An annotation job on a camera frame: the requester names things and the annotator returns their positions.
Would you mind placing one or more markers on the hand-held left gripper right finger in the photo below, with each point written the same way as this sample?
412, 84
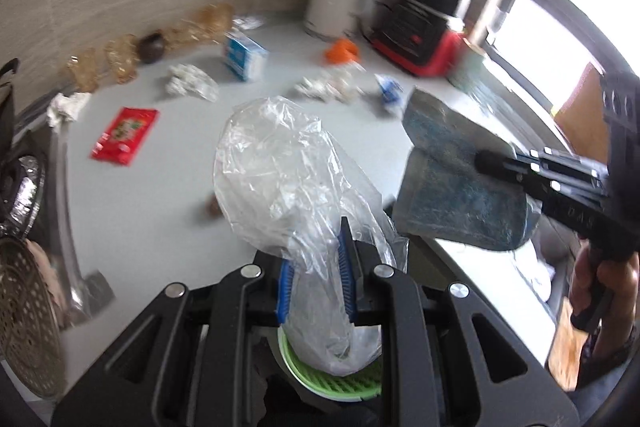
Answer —
346, 267

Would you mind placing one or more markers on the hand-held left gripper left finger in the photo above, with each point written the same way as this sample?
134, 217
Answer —
284, 292

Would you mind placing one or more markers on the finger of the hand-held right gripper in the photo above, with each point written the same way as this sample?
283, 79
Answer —
510, 172
560, 159

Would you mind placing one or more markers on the grey-blue cleaning cloth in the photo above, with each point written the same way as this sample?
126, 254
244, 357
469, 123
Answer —
450, 177

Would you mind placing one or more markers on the clear plastic bag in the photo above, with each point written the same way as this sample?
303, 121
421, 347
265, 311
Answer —
295, 187

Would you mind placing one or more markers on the orange foam fruit net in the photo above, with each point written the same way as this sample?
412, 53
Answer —
342, 51

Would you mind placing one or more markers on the blue and white milk carton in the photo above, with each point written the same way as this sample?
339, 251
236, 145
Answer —
245, 57

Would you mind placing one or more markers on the person's right hand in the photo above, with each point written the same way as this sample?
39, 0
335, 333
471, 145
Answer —
617, 307

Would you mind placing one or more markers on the brown wooden board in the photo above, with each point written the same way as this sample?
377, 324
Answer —
582, 107

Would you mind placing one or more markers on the green sink strainer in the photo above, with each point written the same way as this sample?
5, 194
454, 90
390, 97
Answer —
345, 382

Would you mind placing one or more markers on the pale green container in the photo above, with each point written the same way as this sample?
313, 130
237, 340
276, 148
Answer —
467, 69

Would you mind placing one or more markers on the small blue and white packet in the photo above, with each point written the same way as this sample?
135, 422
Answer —
391, 93

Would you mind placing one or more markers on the pile of crumpled scraps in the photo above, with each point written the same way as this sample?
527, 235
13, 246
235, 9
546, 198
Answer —
330, 86

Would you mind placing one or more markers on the red snack packet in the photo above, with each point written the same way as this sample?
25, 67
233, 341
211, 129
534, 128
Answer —
125, 134

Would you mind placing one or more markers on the crumpled white paper wad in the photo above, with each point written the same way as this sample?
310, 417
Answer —
191, 82

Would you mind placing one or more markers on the perforated metal steamer tray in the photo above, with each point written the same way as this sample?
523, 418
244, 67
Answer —
27, 317

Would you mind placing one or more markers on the clear glass teapot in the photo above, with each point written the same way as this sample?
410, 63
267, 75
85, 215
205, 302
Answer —
184, 36

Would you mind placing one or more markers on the amber glass cup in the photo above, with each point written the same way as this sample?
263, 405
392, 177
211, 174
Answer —
216, 23

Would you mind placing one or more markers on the brown clay pot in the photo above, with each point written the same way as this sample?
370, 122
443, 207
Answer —
151, 48

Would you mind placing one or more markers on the foil-lined stove burner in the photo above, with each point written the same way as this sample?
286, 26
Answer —
20, 192

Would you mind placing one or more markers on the amber patterned glass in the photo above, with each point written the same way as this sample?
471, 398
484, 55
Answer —
84, 72
121, 59

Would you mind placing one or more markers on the crumpled white tissue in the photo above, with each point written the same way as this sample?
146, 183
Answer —
66, 107

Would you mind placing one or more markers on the black pan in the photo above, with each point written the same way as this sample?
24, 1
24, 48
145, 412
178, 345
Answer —
7, 102

